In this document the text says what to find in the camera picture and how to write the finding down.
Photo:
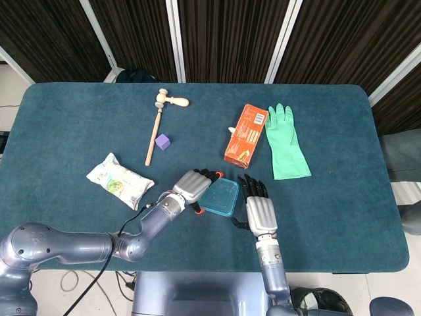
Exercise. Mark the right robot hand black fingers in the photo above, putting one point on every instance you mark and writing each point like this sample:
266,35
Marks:
261,214

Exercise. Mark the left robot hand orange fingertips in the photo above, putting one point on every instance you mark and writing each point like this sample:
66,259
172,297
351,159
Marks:
190,186

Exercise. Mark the blue translucent plastic lid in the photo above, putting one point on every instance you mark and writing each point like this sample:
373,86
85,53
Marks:
220,197

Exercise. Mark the clear plastic container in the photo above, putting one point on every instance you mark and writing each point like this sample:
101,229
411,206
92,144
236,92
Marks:
222,194

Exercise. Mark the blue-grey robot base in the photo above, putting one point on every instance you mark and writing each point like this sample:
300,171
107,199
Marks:
200,296

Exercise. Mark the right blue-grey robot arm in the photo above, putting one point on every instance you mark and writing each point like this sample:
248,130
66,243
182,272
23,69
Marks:
273,270

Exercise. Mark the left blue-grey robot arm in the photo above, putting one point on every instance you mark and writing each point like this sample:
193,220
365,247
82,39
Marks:
65,245

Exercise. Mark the purple foam cube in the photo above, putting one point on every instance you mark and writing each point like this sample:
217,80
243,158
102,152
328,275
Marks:
162,142

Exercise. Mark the wooden massage hammer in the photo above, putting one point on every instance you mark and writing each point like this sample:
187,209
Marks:
154,135

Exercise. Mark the teal table cloth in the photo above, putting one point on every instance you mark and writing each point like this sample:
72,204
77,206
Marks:
329,230

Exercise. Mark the small white object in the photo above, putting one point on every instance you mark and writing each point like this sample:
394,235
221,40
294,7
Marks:
233,129

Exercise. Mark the green rubber glove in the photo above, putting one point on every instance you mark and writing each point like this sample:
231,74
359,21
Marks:
286,148

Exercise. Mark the orange cardboard carton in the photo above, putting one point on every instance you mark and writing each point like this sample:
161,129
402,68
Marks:
245,138

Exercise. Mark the white snack bag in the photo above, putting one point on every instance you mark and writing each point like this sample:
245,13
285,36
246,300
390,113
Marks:
118,181

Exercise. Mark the black waste bin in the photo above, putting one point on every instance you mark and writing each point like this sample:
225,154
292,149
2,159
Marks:
319,301

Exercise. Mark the dark bag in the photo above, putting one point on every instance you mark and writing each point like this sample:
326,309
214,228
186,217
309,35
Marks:
136,76

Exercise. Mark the person in grey trousers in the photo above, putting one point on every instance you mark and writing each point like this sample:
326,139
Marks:
403,154

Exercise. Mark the white partition post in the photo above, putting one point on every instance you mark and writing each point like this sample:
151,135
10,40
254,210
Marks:
98,33
176,39
394,74
16,64
283,39

